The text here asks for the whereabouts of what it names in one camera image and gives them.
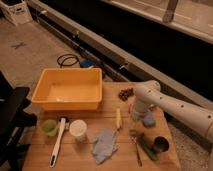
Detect silver metal fork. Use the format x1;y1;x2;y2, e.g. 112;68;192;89
130;129;142;167

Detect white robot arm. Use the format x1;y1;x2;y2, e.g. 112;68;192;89
131;80;213;143

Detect white paper cup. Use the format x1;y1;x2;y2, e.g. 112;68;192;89
69;120;87;142

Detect green plastic cup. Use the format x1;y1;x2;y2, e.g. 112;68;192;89
41;119;58;137

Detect blue sponge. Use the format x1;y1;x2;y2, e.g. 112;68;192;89
143;111;156;127

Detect bunch of brown grapes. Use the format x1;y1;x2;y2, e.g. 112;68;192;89
118;88;134;101

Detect yellow banana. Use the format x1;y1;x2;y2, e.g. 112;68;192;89
116;108;122;130

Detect metal tin can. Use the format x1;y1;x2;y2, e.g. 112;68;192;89
152;136;169;154

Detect green cucumber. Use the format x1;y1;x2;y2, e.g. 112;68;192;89
139;133;158;161

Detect blue cloth rag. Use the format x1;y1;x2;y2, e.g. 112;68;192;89
91;129;118;164

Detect blue object on floor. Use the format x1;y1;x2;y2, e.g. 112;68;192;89
80;59;94;68

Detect yellow plastic bin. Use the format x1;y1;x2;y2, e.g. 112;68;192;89
32;68;102;111

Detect black chair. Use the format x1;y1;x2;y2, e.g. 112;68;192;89
0;71;37;171

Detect white cardboard box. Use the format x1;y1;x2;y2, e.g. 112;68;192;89
0;0;32;26

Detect black coiled cable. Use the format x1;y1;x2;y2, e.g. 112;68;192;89
56;53;81;69

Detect white handled brush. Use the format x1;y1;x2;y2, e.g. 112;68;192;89
50;117;66;168

